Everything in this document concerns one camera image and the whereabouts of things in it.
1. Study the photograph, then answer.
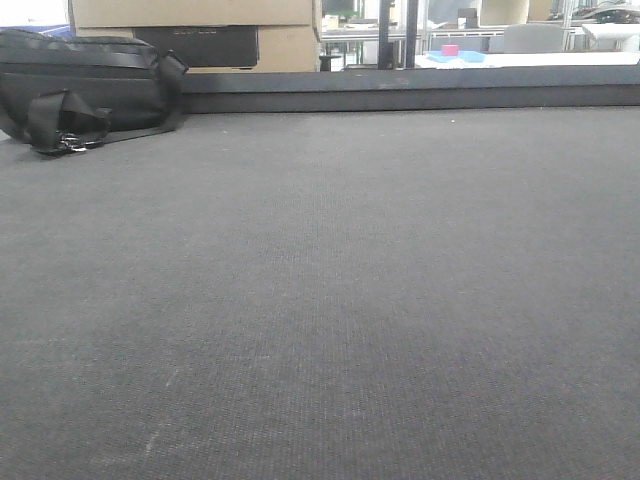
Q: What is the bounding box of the lower cardboard box black print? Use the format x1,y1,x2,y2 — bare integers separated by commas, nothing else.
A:
75,25,319,73

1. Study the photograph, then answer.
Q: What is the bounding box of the black raised platform edge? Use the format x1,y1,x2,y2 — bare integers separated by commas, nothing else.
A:
182,65,639,114

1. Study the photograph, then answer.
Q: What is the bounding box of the black fabric bag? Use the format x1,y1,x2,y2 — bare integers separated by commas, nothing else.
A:
1,28,188,156

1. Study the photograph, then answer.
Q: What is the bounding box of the black vertical post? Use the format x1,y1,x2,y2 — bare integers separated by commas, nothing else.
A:
377,0,419,70

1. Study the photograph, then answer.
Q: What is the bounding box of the shallow blue tray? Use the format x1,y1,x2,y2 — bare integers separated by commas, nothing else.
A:
426,50,486,64

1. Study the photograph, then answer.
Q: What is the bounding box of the upper cardboard box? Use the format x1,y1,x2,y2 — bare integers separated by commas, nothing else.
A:
71,0,322,28

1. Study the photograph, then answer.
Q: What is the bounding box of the pink block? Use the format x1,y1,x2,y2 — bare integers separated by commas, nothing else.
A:
441,44,459,57

